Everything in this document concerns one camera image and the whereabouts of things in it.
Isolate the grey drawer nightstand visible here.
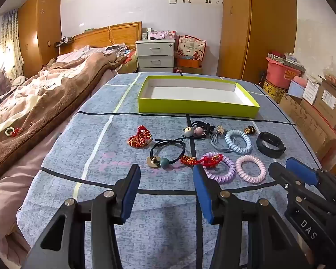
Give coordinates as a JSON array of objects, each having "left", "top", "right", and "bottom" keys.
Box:
[{"left": 136, "top": 38, "right": 175, "bottom": 73}]

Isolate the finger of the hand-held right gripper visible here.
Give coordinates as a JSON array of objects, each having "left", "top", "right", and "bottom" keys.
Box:
[
  {"left": 286, "top": 157, "right": 320, "bottom": 186},
  {"left": 268, "top": 162, "right": 299, "bottom": 199}
]

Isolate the red braided rope bracelet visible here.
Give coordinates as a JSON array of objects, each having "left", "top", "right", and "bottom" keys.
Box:
[{"left": 180, "top": 153, "right": 224, "bottom": 169}]

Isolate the long flat cardboard box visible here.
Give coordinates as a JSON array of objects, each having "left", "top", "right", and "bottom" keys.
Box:
[{"left": 279, "top": 92, "right": 336, "bottom": 161}]

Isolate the black fitness band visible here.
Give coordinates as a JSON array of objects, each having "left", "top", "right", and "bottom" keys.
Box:
[{"left": 256, "top": 131, "right": 286, "bottom": 158}]

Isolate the pink plastic bin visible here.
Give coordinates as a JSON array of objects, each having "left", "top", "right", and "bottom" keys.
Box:
[{"left": 266, "top": 57, "right": 302, "bottom": 84}]

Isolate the brown plush blanket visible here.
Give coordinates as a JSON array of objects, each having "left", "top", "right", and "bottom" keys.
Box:
[{"left": 0, "top": 51, "right": 129, "bottom": 176}]

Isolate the pink bed sheet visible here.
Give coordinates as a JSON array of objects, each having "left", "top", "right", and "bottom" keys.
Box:
[{"left": 0, "top": 129, "right": 68, "bottom": 261}]

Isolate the pink box on nightstand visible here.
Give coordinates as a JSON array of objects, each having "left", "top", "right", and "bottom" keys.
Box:
[{"left": 148, "top": 30, "right": 176, "bottom": 40}]

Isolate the large wooden wardrobe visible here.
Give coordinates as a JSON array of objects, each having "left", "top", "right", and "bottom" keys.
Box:
[{"left": 218, "top": 0, "right": 298, "bottom": 87}]

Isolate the tall wooden cabinet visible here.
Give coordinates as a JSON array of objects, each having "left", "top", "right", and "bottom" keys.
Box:
[{"left": 18, "top": 0, "right": 63, "bottom": 77}]

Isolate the patterned curtain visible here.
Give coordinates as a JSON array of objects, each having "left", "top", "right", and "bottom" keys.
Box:
[{"left": 0, "top": 8, "right": 25, "bottom": 79}]

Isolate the red white gift bag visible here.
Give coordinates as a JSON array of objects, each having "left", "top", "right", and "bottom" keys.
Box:
[{"left": 177, "top": 35, "right": 207, "bottom": 63}]

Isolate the red woven heart bracelet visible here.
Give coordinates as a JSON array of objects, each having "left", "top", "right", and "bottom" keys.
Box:
[{"left": 128, "top": 125, "right": 153, "bottom": 149}]

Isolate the pale blue pink box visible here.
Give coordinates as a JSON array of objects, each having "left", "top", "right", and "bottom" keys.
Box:
[{"left": 287, "top": 76, "right": 309, "bottom": 99}]

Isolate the black hair tie teal bead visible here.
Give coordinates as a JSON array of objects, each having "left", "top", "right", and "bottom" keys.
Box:
[{"left": 146, "top": 138, "right": 186, "bottom": 170}]

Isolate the small white carton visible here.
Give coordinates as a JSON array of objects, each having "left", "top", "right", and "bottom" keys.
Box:
[{"left": 302, "top": 79, "right": 320, "bottom": 106}]

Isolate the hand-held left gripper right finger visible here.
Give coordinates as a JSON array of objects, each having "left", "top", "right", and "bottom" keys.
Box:
[{"left": 193, "top": 165, "right": 311, "bottom": 269}]

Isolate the pink spiral hair tie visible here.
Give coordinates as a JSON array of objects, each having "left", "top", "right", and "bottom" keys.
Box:
[{"left": 235, "top": 154, "right": 266, "bottom": 184}]

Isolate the yellow-green cardboard box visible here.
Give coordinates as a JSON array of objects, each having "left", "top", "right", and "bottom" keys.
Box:
[{"left": 137, "top": 75, "right": 261, "bottom": 118}]

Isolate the yellow patterned box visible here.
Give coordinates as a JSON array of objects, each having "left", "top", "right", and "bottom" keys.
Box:
[{"left": 263, "top": 78, "right": 288, "bottom": 103}]

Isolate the purple spiral hair tie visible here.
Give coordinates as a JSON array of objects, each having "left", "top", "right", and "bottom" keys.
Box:
[{"left": 201, "top": 152, "right": 236, "bottom": 184}]

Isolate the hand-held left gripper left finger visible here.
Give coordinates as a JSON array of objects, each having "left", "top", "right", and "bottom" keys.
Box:
[{"left": 22, "top": 164, "right": 142, "bottom": 269}]

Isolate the orange box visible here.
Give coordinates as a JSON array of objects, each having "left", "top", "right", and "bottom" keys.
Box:
[{"left": 176, "top": 57, "right": 202, "bottom": 68}]

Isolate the black hair tie bear charm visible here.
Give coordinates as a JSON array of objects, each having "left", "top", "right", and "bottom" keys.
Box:
[{"left": 182, "top": 121, "right": 217, "bottom": 139}]

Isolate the wooden headboard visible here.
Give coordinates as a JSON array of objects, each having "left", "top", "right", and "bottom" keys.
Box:
[{"left": 58, "top": 21, "right": 143, "bottom": 56}]

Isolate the open brown cardboard box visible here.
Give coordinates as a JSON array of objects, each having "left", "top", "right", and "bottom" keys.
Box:
[{"left": 313, "top": 76, "right": 336, "bottom": 130}]

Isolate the grey hair tie gold flower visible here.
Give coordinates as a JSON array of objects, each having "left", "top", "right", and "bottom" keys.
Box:
[{"left": 210, "top": 125, "right": 232, "bottom": 152}]

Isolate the light blue spiral hair tie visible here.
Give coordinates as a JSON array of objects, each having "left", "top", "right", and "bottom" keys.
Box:
[{"left": 225, "top": 129, "right": 252, "bottom": 154}]

